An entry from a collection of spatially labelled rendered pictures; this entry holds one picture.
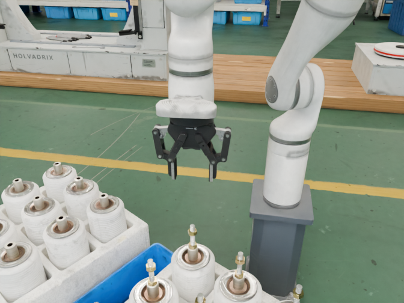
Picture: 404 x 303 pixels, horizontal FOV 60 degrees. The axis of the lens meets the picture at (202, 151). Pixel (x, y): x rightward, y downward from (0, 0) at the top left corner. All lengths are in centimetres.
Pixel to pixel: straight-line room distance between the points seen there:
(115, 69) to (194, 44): 198
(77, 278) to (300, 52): 70
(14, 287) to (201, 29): 66
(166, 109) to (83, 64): 208
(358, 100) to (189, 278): 175
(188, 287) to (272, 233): 24
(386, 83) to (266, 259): 165
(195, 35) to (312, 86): 29
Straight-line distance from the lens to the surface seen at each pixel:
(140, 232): 99
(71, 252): 92
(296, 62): 67
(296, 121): 78
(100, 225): 95
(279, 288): 102
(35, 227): 100
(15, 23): 299
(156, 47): 242
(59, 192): 113
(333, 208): 141
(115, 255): 97
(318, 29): 63
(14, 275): 88
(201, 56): 54
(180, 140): 60
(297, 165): 80
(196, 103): 52
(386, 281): 121
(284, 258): 94
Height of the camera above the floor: 83
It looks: 30 degrees down
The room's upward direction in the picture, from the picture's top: straight up
